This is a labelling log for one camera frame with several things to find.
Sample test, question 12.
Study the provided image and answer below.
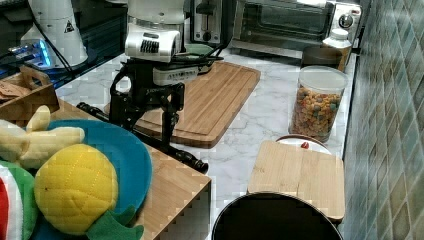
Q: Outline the silver toaster oven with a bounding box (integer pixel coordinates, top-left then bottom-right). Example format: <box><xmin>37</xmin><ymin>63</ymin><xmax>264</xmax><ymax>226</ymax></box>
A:
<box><xmin>231</xmin><ymin>0</ymin><xmax>362</xmax><ymax>57</ymax></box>

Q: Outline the white plate with red rim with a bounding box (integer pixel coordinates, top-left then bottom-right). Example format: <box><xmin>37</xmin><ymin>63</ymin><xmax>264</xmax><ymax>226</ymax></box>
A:
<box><xmin>277</xmin><ymin>134</ymin><xmax>330</xmax><ymax>154</ymax></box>

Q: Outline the plush watermelon slice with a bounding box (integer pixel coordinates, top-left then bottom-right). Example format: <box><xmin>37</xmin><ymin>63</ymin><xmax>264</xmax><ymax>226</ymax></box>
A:
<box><xmin>0</xmin><ymin>161</ymin><xmax>38</xmax><ymax>240</ymax></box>

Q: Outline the silver toaster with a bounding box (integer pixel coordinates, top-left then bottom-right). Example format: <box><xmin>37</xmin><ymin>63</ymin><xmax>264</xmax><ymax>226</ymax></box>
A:
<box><xmin>188</xmin><ymin>0</ymin><xmax>236</xmax><ymax>48</ymax></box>

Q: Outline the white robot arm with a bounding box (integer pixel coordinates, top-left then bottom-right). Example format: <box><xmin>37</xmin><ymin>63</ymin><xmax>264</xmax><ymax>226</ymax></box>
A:
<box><xmin>109</xmin><ymin>0</ymin><xmax>185</xmax><ymax>152</ymax></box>

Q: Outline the plush banana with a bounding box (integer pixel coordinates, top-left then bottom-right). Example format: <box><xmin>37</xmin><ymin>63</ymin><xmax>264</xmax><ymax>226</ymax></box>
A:
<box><xmin>0</xmin><ymin>105</ymin><xmax>85</xmax><ymax>169</ymax></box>

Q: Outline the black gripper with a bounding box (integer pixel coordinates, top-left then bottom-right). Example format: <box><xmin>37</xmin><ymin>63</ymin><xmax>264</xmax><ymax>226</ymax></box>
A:
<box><xmin>109</xmin><ymin>59</ymin><xmax>185</xmax><ymax>150</ymax></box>

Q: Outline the yellow plush pineapple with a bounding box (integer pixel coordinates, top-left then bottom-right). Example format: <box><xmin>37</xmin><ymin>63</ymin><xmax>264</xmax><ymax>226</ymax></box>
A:
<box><xmin>34</xmin><ymin>144</ymin><xmax>144</xmax><ymax>240</ymax></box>

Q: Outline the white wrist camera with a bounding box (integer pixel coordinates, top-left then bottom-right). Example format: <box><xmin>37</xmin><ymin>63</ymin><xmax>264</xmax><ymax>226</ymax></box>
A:
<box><xmin>153</xmin><ymin>67</ymin><xmax>199</xmax><ymax>86</ymax></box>

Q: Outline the green ceramic bowl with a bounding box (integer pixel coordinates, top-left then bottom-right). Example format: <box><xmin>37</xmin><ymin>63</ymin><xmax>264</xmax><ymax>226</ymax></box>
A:
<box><xmin>185</xmin><ymin>43</ymin><xmax>213</xmax><ymax>74</ymax></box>

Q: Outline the small bamboo cutting board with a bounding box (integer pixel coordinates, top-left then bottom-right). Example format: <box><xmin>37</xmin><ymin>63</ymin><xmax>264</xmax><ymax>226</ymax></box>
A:
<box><xmin>247</xmin><ymin>141</ymin><xmax>345</xmax><ymax>223</ymax></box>

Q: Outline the large bamboo cutting board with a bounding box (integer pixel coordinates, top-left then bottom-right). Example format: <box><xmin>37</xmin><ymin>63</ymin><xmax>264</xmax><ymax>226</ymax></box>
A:
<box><xmin>134</xmin><ymin>61</ymin><xmax>260</xmax><ymax>148</ymax></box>

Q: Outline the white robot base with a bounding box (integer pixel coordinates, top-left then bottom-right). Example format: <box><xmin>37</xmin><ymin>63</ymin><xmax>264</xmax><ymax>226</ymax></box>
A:
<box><xmin>21</xmin><ymin>0</ymin><xmax>88</xmax><ymax>70</ymax></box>

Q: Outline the black round pot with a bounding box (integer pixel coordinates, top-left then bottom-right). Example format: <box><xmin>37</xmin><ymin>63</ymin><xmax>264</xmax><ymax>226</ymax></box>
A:
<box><xmin>211</xmin><ymin>192</ymin><xmax>343</xmax><ymax>240</ymax></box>

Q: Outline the clear cereal jar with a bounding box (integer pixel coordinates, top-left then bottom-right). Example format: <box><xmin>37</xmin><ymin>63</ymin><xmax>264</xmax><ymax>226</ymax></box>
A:
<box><xmin>288</xmin><ymin>65</ymin><xmax>348</xmax><ymax>143</ymax></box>

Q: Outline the wooden caddy box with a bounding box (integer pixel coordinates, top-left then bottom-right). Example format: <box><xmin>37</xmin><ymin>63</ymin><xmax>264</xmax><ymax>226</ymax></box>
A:
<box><xmin>0</xmin><ymin>66</ymin><xmax>59</xmax><ymax>126</ymax></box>

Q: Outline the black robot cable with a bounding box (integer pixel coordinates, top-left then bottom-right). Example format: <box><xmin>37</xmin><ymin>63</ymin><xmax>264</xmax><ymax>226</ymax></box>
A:
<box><xmin>31</xmin><ymin>13</ymin><xmax>76</xmax><ymax>74</ymax></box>

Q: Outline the dark round container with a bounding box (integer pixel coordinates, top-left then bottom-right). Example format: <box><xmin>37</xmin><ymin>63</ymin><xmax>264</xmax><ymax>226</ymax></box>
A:
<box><xmin>301</xmin><ymin>46</ymin><xmax>342</xmax><ymax>69</ymax></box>

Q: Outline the white cap bottle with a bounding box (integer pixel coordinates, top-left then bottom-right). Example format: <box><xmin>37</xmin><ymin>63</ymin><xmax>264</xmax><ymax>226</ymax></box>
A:
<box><xmin>322</xmin><ymin>29</ymin><xmax>352</xmax><ymax>72</ymax></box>

